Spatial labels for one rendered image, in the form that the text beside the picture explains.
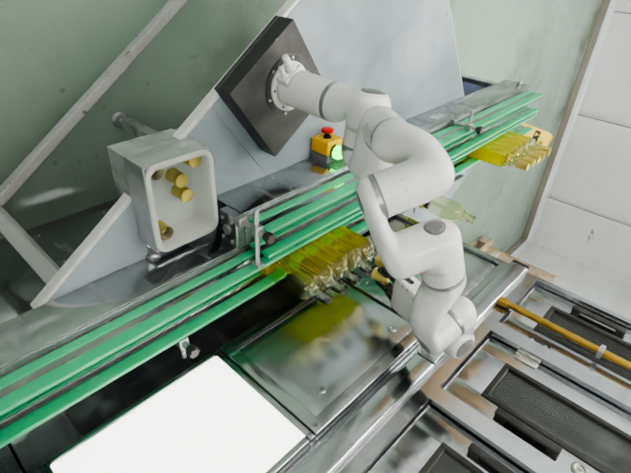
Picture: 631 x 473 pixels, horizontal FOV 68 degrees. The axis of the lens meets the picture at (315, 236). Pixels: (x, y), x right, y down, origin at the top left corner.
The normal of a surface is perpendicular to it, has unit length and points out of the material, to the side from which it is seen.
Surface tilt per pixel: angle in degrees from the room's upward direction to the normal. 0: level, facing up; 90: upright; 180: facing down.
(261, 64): 1
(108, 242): 0
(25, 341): 90
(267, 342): 90
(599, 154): 90
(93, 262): 0
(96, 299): 90
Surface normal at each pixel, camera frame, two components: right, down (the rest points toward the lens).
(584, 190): -0.69, 0.38
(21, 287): 0.04, -0.83
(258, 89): 0.72, 0.42
